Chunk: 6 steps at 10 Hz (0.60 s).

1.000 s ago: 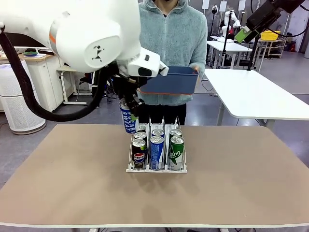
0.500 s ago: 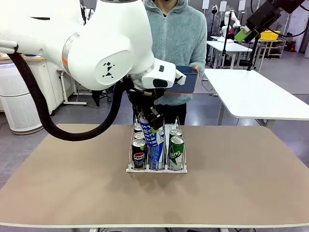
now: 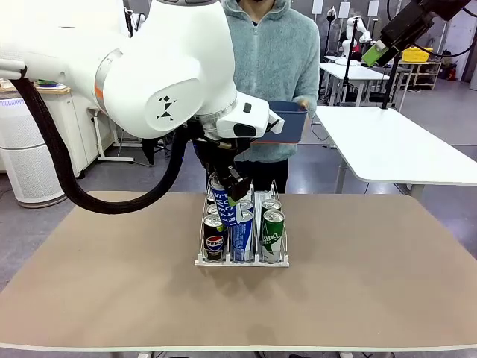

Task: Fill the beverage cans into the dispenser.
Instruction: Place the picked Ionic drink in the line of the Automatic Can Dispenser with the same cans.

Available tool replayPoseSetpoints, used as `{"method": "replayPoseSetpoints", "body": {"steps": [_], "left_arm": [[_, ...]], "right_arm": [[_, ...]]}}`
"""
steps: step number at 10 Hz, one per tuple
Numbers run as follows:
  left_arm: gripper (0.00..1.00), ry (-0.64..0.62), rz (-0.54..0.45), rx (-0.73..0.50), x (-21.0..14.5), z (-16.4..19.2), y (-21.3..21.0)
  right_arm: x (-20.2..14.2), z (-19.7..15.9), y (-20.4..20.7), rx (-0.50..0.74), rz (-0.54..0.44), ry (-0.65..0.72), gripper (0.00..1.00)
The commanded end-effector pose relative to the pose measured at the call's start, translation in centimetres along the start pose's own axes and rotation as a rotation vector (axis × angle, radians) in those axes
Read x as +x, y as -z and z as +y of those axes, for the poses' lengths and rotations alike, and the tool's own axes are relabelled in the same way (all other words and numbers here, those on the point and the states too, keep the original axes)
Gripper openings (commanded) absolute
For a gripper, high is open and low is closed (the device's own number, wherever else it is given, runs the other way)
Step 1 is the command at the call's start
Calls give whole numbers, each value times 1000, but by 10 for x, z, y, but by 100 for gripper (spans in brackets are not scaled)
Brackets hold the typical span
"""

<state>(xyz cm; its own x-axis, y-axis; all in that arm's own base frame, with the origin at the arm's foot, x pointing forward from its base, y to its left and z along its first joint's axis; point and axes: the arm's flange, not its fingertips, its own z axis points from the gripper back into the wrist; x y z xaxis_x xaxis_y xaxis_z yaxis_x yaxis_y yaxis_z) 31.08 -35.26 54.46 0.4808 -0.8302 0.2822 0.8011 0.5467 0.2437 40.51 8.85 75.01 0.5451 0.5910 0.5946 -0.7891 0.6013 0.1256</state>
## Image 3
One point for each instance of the small white rolling table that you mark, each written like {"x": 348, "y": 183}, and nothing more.
{"x": 100, "y": 141}

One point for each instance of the person in teal fleece jacket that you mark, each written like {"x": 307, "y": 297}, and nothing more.
{"x": 275, "y": 56}

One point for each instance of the white side table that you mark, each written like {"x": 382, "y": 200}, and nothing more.
{"x": 391, "y": 149}

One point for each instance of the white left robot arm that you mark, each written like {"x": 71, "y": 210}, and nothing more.
{"x": 149, "y": 74}

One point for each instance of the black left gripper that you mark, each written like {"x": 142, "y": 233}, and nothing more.
{"x": 223, "y": 156}

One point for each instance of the yellow plastic basket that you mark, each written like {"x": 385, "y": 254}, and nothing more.
{"x": 419, "y": 55}

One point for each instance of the white cylindrical air purifier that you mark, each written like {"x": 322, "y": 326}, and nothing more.
{"x": 18, "y": 168}

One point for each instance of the green bowl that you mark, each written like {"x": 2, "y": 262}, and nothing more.
{"x": 46, "y": 83}

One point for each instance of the person's left hand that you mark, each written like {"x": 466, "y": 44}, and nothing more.
{"x": 302, "y": 101}

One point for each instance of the white clear can dispenser rack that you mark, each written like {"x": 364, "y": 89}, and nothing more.
{"x": 242, "y": 264}

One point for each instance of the blue plastic bin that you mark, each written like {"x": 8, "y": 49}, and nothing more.
{"x": 287, "y": 123}

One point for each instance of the wooden shelf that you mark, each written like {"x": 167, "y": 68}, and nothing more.
{"x": 425, "y": 74}

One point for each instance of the black pole stand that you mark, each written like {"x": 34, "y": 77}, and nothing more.
{"x": 347, "y": 74}

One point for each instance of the blue Pocari Sweat can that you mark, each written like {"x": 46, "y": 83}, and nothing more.
{"x": 246, "y": 206}
{"x": 223, "y": 209}
{"x": 244, "y": 238}

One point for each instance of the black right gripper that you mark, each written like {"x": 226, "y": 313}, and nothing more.
{"x": 408, "y": 26}

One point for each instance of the green Tsingtao beer can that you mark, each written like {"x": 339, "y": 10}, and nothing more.
{"x": 272, "y": 238}
{"x": 271, "y": 205}

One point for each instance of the white background table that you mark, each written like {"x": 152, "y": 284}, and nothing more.
{"x": 354, "y": 74}

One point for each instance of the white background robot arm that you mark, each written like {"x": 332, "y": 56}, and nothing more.
{"x": 354, "y": 33}

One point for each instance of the person's left forearm teal sleeve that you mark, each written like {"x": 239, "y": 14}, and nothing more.
{"x": 311, "y": 85}

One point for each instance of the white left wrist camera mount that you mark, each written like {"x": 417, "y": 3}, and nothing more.
{"x": 275, "y": 123}

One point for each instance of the white desk cabinet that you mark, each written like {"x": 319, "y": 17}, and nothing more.
{"x": 83, "y": 141}

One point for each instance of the black tripod stand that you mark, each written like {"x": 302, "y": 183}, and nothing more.
{"x": 393, "y": 85}

